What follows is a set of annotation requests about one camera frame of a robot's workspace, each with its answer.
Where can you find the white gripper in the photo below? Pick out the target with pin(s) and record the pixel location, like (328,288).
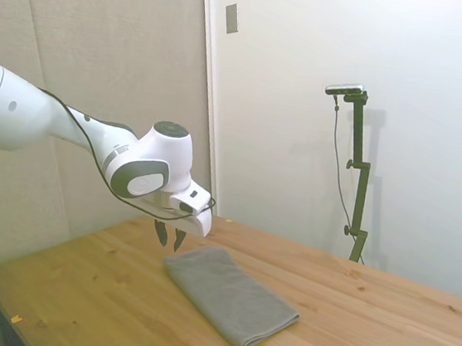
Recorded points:
(204,224)

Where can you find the grey towel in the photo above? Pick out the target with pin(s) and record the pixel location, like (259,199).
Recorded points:
(229,298)

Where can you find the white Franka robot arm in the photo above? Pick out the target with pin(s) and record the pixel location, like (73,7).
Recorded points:
(12,114)

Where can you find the small yellow scrap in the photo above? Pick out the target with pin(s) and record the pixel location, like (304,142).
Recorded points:
(16,318)

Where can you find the white vertical wall trim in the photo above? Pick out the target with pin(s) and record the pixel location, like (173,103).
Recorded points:
(210,95)

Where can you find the black camera stand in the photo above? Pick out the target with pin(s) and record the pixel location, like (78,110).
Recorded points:
(359,196)

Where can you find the grey wall switch plate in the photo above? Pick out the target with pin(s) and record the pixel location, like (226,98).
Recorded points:
(232,18)

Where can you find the grey exterior camera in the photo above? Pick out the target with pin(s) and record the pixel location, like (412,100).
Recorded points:
(345,88)

